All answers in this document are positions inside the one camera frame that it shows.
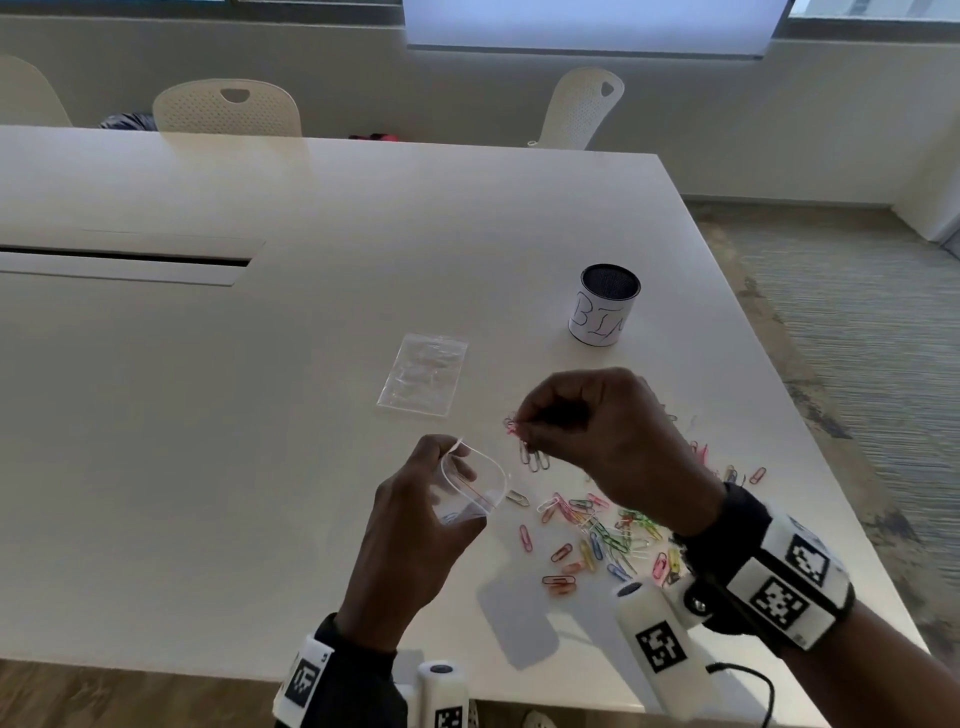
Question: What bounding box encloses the person's right hand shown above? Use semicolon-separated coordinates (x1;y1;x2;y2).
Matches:
509;367;729;538

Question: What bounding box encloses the person's left hand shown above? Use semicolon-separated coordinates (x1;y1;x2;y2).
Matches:
335;433;489;654

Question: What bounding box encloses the smooth clear plastic bag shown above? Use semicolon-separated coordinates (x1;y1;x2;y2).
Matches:
428;437;513;526

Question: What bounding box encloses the white paper cup black rim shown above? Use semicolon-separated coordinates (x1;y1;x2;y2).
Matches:
567;262;643;349

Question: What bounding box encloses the pile of colourful paper clips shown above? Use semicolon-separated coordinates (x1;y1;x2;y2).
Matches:
503;419;768;598

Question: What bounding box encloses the crinkled clear plastic bag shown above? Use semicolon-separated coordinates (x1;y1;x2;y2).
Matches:
376;332;470;419

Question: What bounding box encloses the marker-tagged black wristband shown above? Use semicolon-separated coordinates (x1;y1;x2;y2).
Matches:
671;483;856;661
271;613;412;728

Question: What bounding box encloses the white perforated chair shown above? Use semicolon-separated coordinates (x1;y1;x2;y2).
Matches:
527;65;626;151
152;78;304;139
0;53;74;127

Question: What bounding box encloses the white table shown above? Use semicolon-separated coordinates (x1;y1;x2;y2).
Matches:
0;125;928;728

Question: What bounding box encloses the white roller blind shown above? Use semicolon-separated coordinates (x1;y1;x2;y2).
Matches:
401;0;793;60

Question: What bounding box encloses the window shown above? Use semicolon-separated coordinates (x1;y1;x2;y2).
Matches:
787;0;960;22

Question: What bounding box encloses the white cylindrical wrist camera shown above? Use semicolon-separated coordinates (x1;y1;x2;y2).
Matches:
414;659;472;728
614;577;721;718

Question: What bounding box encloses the black cable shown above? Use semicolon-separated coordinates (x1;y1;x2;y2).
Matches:
704;661;778;728

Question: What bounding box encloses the table cable slot cover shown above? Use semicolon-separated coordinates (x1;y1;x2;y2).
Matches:
0;228;265;288

